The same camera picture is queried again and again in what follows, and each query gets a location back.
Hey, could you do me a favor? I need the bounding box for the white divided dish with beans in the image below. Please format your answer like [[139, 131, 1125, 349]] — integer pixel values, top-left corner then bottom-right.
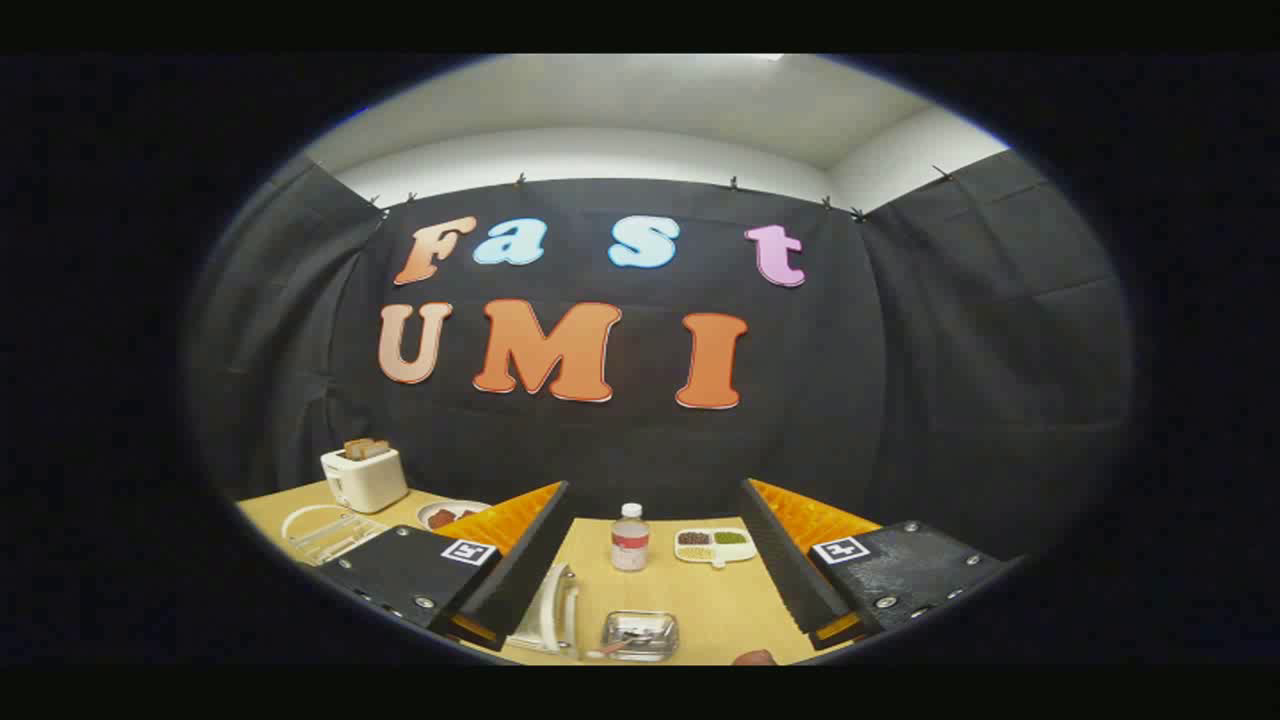
[[674, 527, 757, 570]]

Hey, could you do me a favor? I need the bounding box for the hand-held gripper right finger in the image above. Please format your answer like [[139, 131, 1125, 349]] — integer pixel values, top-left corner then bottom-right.
[[739, 477, 1007, 652]]

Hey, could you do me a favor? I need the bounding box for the clear plastic bottle red label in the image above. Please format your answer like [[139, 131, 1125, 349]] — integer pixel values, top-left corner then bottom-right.
[[611, 503, 651, 573]]

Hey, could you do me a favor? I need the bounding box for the white wire dish rack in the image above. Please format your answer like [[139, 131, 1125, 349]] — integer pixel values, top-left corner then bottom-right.
[[280, 503, 581, 658]]

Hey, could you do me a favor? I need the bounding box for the white toaster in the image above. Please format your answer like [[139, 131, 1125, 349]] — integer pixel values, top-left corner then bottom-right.
[[320, 447, 410, 515]]

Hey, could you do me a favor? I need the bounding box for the white plate with meat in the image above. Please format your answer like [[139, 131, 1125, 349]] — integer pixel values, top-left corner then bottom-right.
[[416, 499, 493, 531]]

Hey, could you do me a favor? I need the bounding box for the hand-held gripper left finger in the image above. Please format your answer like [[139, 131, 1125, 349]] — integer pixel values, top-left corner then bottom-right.
[[313, 480, 578, 651]]

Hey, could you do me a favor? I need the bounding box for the metal wire basket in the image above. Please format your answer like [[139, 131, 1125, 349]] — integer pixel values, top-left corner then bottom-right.
[[600, 610, 681, 662]]

